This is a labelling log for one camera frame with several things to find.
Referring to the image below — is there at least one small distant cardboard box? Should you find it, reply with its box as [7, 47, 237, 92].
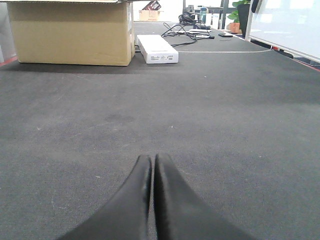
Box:
[139, 10, 162, 22]

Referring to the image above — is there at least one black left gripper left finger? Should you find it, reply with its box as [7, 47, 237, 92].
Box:
[59, 154, 152, 240]

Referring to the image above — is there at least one large brown cardboard box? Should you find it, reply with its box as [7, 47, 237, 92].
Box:
[6, 0, 135, 66]

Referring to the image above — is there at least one green potted plant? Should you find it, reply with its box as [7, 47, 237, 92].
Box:
[227, 0, 251, 38]

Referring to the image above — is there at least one black tangled cable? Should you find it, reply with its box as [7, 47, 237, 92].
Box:
[161, 21, 215, 48]

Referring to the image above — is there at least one long white carton box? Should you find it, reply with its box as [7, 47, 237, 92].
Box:
[136, 34, 179, 64]

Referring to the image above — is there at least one white whiteboard panel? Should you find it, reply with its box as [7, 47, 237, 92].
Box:
[246, 0, 320, 62]

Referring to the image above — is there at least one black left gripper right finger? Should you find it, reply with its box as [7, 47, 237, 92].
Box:
[153, 153, 254, 240]

